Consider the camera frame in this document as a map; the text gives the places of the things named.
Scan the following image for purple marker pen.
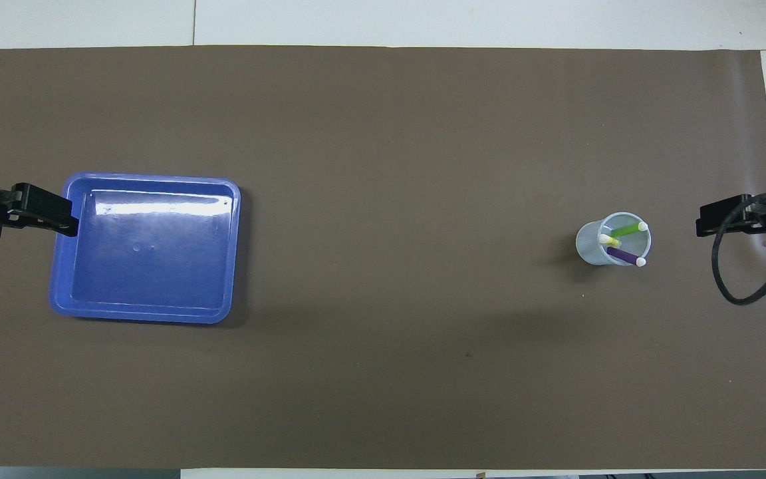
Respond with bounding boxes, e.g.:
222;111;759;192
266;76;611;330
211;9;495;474
607;247;647;267

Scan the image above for blue plastic tray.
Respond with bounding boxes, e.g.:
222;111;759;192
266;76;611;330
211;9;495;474
49;172;242;325

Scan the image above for clear plastic cup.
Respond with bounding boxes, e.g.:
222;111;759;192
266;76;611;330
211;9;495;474
575;213;652;267

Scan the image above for brown table mat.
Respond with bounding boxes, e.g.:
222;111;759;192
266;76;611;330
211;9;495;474
0;45;766;470

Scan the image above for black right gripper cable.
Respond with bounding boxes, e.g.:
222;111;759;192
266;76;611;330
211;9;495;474
711;192;766;307

